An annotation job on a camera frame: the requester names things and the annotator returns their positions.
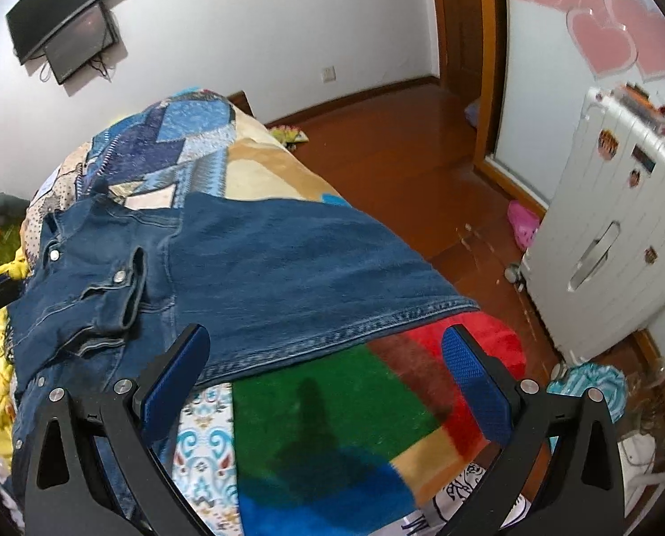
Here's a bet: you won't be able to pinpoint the pink heart wall decal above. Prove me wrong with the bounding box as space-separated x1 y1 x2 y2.
605 0 665 82
565 7 640 80

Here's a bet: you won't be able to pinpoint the dried branches in vase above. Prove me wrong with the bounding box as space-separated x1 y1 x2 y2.
625 354 665 461

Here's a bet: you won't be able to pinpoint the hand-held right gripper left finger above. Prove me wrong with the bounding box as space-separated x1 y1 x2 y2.
24 322 222 536

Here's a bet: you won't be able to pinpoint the yellow printed blanket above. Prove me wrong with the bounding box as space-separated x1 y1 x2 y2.
0 260 33 461

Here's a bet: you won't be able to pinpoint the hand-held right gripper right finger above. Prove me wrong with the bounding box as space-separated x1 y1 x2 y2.
437 324 627 536

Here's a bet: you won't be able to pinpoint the green yellow cloth on floor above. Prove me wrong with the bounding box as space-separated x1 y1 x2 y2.
270 125 311 150

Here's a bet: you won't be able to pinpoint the wooden wardrobe with white door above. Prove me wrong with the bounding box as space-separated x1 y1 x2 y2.
473 0 665 220

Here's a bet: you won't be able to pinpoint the green patterned table cover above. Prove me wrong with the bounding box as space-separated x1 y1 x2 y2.
0 217 27 287

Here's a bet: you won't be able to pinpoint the dark green pillow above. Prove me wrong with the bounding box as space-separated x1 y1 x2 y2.
0 192 32 222

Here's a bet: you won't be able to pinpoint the colour block fleece blanket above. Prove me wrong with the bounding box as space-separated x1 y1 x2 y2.
221 109 530 536

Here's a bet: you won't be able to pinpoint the teal patterned cloth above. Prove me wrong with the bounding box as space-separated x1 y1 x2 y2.
547 362 628 424

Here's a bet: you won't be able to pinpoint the black hanging power cable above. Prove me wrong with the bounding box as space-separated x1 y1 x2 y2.
89 56 115 84

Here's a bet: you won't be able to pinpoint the pink slipper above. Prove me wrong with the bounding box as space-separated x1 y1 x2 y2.
506 200 541 251

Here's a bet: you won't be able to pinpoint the white sheet with black drawing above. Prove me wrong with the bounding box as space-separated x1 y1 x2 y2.
430 455 531 536

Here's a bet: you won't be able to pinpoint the black wall television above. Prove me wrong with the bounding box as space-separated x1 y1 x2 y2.
5 0 130 66

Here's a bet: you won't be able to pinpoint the wooden door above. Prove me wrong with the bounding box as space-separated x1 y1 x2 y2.
427 0 479 102

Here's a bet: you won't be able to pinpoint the blue denim jacket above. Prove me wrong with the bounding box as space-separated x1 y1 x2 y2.
7 193 483 517

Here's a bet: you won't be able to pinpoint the small black wall monitor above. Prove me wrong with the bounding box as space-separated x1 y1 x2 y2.
43 3 122 86

